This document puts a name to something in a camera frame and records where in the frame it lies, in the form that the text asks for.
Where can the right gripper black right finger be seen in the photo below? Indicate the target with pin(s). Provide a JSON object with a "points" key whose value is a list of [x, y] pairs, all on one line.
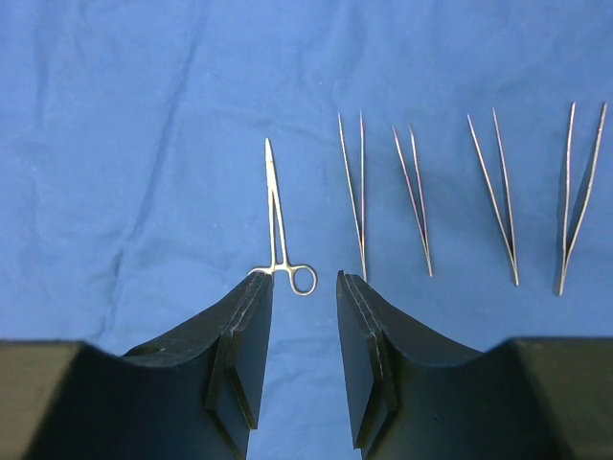
{"points": [[415, 394]]}

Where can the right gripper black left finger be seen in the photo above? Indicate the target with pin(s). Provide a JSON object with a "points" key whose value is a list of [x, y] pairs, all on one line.
{"points": [[193, 392]]}

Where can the steel tweezers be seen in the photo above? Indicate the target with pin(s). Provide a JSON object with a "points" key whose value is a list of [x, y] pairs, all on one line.
{"points": [[358, 201], [503, 214], [572, 208], [415, 191]]}

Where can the steel hemostat clamp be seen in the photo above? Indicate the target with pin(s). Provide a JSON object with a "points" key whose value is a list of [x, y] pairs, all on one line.
{"points": [[279, 260]]}

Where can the blue surgical drape cloth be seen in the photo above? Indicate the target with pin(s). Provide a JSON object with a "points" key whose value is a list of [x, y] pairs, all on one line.
{"points": [[133, 181]]}

